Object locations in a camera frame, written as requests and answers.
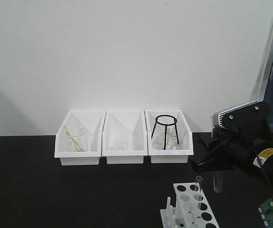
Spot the glass test tube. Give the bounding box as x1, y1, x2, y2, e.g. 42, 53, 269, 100
195, 176, 203, 209
213, 171, 223, 193

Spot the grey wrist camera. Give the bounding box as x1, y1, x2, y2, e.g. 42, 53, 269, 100
212, 100, 271, 129

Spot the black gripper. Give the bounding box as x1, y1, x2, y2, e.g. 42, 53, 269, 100
190, 119, 273, 172

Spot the black wire tripod stand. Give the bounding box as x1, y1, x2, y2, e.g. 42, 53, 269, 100
151, 114, 179, 144

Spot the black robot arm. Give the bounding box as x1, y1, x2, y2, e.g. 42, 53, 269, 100
191, 120, 273, 194

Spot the yellow green stirring rod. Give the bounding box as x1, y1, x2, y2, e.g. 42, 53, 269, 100
63, 125, 85, 152

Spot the small glass beaker middle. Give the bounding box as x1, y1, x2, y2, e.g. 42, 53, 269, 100
115, 135, 128, 151

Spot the glass test tube in rack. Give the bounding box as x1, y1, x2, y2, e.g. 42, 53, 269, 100
195, 176, 203, 209

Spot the white storage bin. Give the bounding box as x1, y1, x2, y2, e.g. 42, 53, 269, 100
145, 110, 194, 163
102, 111, 148, 164
54, 111, 106, 166

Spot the middle white storage bin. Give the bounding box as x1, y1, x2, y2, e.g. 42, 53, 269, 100
102, 111, 148, 164

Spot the left white storage bin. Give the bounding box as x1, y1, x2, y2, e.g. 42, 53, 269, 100
54, 111, 106, 166

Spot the right white storage bin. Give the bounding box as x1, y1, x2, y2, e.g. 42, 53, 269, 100
145, 110, 194, 163

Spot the green circuit board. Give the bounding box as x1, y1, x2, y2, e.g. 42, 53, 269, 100
258, 198, 273, 228

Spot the glass flask right bin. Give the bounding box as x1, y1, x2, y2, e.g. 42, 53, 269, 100
153, 133, 177, 150

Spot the glass beaker left bin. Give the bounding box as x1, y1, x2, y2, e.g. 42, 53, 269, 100
66, 125, 88, 152

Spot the white test tube rack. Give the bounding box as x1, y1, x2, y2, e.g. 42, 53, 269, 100
160, 182, 219, 228

